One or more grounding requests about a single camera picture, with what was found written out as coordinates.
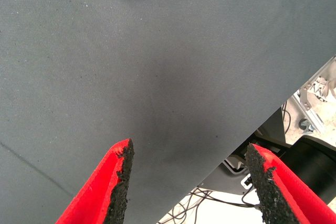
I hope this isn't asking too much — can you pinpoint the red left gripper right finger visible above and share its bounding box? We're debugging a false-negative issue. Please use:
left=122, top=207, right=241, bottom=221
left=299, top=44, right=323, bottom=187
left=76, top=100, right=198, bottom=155
left=244, top=143, right=336, bottom=224

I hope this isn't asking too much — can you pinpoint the small caster wheel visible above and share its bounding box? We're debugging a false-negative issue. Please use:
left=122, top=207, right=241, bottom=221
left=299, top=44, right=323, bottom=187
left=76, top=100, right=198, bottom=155
left=299, top=119, right=315, bottom=132

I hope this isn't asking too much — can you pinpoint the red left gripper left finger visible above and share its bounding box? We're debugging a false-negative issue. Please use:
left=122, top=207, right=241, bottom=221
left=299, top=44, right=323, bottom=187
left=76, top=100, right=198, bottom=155
left=55, top=138, right=135, bottom=224

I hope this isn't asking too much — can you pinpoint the thin black floor cable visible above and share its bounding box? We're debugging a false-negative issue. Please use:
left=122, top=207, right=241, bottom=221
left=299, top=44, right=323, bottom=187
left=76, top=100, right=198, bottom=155
left=162, top=187, right=263, bottom=224
left=281, top=101, right=292, bottom=134

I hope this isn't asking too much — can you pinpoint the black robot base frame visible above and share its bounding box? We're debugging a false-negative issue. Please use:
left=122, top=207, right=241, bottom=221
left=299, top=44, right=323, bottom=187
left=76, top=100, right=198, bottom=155
left=196, top=108, right=336, bottom=205

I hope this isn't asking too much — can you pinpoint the aluminium table frame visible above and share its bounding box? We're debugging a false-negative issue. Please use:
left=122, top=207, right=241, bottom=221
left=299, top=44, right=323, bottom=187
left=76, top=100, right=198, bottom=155
left=286, top=56, right=336, bottom=136

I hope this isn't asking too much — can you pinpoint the dark grey table cloth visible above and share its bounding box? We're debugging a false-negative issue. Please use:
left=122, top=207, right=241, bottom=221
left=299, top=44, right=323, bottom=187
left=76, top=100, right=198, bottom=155
left=0, top=0, right=336, bottom=224

